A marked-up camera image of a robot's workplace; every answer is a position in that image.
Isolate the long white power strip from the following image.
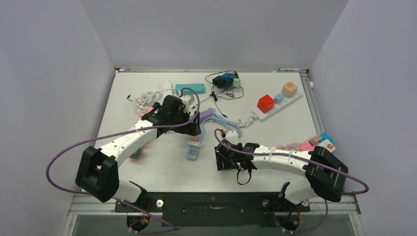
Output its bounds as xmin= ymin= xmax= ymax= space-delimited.
xmin=251 ymin=91 xmax=303 ymax=122

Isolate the teal power strip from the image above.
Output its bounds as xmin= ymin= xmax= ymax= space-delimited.
xmin=175 ymin=83 xmax=206 ymax=96

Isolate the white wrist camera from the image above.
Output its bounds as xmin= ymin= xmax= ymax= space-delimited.
xmin=180 ymin=95 xmax=195 ymax=113
xmin=221 ymin=130 xmax=238 ymax=145

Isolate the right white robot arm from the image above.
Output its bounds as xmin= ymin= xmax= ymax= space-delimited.
xmin=214 ymin=139 xmax=349 ymax=210

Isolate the light blue cable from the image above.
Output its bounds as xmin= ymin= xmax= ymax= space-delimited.
xmin=201 ymin=108 xmax=243 ymax=138

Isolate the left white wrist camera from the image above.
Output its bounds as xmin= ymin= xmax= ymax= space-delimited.
xmin=180 ymin=95 xmax=195 ymax=113

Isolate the purple power strip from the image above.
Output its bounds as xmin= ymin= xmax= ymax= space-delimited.
xmin=199 ymin=110 xmax=213 ymax=123

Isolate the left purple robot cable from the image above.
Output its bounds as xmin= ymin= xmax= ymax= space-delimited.
xmin=45 ymin=87 xmax=201 ymax=235

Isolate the black power adapter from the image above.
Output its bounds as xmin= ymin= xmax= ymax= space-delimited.
xmin=212 ymin=76 xmax=228 ymax=89

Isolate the light blue power strip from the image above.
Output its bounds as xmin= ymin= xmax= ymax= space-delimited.
xmin=186 ymin=126 xmax=205 ymax=161

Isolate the small blue adapter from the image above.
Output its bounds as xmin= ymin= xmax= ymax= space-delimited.
xmin=274 ymin=93 xmax=286 ymax=104

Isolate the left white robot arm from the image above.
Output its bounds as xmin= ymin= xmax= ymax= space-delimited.
xmin=75 ymin=95 xmax=201 ymax=211

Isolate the pink square adapter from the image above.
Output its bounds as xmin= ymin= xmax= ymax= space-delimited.
xmin=299 ymin=142 xmax=315 ymax=151

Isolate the light green adapter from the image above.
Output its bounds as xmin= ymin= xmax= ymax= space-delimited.
xmin=233 ymin=78 xmax=241 ymax=87

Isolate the pink charger plug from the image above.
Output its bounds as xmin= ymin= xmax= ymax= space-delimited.
xmin=190 ymin=135 xmax=199 ymax=143

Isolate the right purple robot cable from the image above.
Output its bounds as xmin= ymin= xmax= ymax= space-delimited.
xmin=213 ymin=128 xmax=370 ymax=195

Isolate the beige small plug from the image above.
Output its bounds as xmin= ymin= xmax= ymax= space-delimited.
xmin=308 ymin=135 xmax=322 ymax=146

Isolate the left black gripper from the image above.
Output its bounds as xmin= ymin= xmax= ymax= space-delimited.
xmin=169 ymin=108 xmax=200 ymax=136

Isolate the white coiled cable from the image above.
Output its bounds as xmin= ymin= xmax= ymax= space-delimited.
xmin=133 ymin=90 xmax=165 ymax=113

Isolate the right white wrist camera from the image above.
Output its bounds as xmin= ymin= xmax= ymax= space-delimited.
xmin=221 ymin=130 xmax=238 ymax=145

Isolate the red cube adapter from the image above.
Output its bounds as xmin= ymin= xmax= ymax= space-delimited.
xmin=257 ymin=94 xmax=275 ymax=114

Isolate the pink cube socket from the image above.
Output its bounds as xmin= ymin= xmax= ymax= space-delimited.
xmin=139 ymin=106 xmax=153 ymax=117

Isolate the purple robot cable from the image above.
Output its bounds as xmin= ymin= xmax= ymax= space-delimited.
xmin=213 ymin=128 xmax=370 ymax=195
xmin=45 ymin=87 xmax=201 ymax=235

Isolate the black thin cable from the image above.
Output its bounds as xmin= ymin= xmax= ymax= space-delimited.
xmin=191 ymin=70 xmax=244 ymax=118

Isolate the small white power strip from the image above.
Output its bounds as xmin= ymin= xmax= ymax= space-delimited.
xmin=162 ymin=80 xmax=175 ymax=97

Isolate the tan cube adapter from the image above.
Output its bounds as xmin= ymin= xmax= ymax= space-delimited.
xmin=281 ymin=81 xmax=298 ymax=98

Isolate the white picture cube adapter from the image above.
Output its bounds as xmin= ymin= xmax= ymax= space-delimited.
xmin=317 ymin=140 xmax=336 ymax=153

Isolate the blue small plug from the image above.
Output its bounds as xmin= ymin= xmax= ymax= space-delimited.
xmin=320 ymin=132 xmax=334 ymax=144

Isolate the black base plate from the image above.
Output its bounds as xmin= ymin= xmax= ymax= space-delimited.
xmin=134 ymin=192 xmax=310 ymax=227

